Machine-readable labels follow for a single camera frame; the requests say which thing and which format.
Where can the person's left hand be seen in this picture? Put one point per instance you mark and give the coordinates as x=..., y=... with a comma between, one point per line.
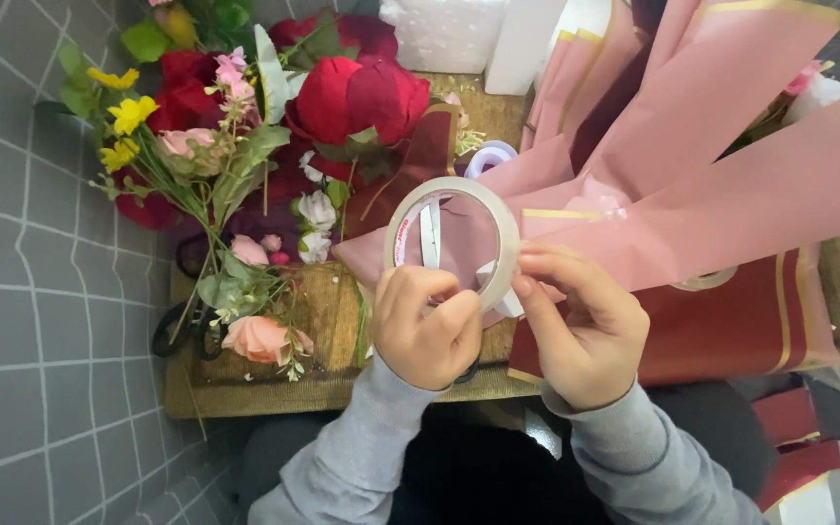
x=420, y=343

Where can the person's right hand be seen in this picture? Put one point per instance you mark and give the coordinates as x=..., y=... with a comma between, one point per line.
x=595, y=343

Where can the clear adhesive tape roll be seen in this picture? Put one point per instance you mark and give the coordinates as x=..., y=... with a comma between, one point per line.
x=507, y=233

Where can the brown burlap table cover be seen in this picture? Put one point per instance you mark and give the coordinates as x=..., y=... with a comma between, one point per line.
x=318, y=313

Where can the tape roll under paper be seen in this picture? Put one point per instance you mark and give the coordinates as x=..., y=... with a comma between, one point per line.
x=708, y=279

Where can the person's black trousers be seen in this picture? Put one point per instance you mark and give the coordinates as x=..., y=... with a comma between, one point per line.
x=478, y=467

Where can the peach rose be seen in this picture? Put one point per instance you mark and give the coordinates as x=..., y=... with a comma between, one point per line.
x=263, y=339

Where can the white flower sprig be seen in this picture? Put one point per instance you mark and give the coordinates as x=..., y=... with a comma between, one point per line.
x=316, y=219

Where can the small pink rose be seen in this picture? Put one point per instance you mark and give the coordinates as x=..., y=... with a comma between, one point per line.
x=249, y=250

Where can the pink wrapped flower bouquet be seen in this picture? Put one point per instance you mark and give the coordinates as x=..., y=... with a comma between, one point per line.
x=697, y=146

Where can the stack of dark red sheets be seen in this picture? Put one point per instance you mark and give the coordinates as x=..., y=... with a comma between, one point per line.
x=803, y=437

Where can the black scissors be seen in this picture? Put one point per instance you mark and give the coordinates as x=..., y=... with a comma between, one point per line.
x=190, y=255
x=176, y=332

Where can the large red peony flower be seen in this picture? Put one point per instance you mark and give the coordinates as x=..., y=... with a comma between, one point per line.
x=358, y=98

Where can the white foam block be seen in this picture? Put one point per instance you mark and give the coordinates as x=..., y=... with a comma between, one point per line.
x=522, y=47
x=442, y=33

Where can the pale pink rose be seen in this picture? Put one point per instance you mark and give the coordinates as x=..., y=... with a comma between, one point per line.
x=187, y=142

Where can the pink blossom sprig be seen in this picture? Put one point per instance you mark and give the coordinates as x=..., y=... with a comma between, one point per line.
x=234, y=80

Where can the red rose flower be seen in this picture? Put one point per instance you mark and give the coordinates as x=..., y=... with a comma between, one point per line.
x=183, y=91

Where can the yellow flower sprig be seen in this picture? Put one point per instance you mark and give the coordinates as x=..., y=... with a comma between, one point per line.
x=127, y=117

